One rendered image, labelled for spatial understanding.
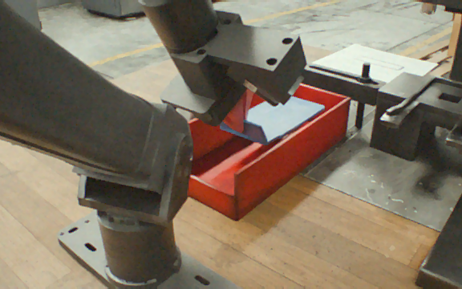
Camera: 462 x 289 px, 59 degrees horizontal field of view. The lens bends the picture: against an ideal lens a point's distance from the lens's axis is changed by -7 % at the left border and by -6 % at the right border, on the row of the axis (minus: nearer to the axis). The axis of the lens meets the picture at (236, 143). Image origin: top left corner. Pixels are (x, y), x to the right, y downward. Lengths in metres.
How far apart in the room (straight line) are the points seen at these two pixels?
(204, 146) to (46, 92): 0.37
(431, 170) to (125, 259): 0.40
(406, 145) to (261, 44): 0.30
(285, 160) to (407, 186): 0.15
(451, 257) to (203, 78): 0.28
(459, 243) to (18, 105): 0.39
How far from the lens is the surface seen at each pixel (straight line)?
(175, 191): 0.33
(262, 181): 0.47
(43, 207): 0.52
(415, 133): 0.58
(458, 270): 0.42
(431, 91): 0.61
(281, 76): 0.35
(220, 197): 0.46
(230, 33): 0.39
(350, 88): 0.64
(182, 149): 0.33
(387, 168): 0.58
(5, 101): 0.20
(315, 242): 0.44
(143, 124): 0.29
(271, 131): 0.52
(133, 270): 0.37
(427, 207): 0.52
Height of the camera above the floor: 1.19
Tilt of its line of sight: 29 degrees down
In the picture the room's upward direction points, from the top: straight up
